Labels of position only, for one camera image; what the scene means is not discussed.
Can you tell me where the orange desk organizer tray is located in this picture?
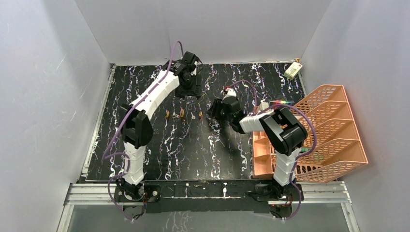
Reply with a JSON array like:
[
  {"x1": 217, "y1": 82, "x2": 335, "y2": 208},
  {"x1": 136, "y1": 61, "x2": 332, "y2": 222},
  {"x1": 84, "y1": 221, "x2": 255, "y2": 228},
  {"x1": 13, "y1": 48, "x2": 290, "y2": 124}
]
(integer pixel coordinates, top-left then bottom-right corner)
[{"x1": 250, "y1": 105, "x2": 298, "y2": 179}]

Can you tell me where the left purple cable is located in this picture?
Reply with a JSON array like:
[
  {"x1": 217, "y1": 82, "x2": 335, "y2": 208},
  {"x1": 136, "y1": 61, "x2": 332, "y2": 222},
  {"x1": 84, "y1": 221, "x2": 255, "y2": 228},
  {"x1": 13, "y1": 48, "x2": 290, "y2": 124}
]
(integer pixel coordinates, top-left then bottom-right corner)
[{"x1": 102, "y1": 41, "x2": 185, "y2": 221}]

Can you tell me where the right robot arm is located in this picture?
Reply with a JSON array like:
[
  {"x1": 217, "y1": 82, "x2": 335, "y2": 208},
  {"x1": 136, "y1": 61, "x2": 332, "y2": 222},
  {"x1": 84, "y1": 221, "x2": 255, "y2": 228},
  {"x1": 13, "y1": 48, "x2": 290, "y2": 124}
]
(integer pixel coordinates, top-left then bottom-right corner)
[{"x1": 207, "y1": 96, "x2": 308, "y2": 200}]

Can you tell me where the colored marker pack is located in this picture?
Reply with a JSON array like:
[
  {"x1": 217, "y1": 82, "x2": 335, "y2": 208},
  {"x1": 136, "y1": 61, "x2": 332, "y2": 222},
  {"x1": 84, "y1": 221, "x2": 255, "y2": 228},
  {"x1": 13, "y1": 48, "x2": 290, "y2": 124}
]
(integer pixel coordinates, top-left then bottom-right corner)
[{"x1": 269, "y1": 100, "x2": 293, "y2": 105}]

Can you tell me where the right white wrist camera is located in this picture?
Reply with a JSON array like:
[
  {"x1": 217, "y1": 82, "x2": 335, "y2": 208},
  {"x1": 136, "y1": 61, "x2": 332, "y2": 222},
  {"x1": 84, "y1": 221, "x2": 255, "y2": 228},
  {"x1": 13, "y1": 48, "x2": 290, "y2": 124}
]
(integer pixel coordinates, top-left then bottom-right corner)
[{"x1": 222, "y1": 87, "x2": 237, "y2": 99}]

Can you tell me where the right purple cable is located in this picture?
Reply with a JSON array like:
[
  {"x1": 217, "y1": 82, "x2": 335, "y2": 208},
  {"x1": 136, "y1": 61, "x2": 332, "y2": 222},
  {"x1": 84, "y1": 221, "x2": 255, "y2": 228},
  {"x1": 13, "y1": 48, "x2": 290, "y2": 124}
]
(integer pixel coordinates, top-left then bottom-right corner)
[{"x1": 225, "y1": 79, "x2": 318, "y2": 221}]

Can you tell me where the white box in corner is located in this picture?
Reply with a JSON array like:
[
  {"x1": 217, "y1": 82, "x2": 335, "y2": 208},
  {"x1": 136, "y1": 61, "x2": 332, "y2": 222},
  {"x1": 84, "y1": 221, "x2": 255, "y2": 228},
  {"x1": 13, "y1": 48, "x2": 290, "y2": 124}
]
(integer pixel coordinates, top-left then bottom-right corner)
[{"x1": 284, "y1": 61, "x2": 303, "y2": 80}]

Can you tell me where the orange mesh file rack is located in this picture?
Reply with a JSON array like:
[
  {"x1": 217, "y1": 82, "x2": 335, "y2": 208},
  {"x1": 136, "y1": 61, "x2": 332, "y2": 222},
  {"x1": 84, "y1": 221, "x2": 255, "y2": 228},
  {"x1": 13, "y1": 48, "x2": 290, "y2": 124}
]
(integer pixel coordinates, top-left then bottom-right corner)
[{"x1": 295, "y1": 85, "x2": 368, "y2": 183}]

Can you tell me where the purple cable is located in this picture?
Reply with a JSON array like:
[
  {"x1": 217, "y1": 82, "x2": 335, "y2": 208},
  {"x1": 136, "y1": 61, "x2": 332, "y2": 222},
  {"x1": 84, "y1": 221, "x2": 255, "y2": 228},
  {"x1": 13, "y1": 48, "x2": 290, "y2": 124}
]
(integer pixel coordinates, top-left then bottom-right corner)
[
  {"x1": 225, "y1": 79, "x2": 318, "y2": 221},
  {"x1": 102, "y1": 41, "x2": 185, "y2": 221}
]

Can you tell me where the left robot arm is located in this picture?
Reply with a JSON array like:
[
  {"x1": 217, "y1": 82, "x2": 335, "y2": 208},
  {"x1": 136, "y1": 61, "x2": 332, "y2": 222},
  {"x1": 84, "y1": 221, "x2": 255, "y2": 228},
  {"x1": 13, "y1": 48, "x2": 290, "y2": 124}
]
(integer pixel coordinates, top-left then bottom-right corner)
[{"x1": 116, "y1": 52, "x2": 202, "y2": 201}]

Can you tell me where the silver key pair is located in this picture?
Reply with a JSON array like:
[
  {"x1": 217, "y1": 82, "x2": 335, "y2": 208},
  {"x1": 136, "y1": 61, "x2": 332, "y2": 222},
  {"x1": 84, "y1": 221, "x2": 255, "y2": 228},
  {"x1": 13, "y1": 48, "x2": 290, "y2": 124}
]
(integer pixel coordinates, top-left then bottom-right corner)
[{"x1": 172, "y1": 113, "x2": 180, "y2": 119}]

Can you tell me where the white red eraser box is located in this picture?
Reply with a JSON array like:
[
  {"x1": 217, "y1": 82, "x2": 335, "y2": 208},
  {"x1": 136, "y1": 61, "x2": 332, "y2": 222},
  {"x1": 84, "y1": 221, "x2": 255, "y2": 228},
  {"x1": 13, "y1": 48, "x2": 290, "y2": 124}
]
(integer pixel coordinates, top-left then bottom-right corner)
[{"x1": 258, "y1": 101, "x2": 270, "y2": 111}]

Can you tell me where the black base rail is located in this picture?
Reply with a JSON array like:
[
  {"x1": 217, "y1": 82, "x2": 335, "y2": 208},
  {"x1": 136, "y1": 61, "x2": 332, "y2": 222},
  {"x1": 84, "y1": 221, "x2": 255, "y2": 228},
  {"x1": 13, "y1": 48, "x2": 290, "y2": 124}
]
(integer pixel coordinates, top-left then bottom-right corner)
[{"x1": 114, "y1": 179, "x2": 305, "y2": 214}]

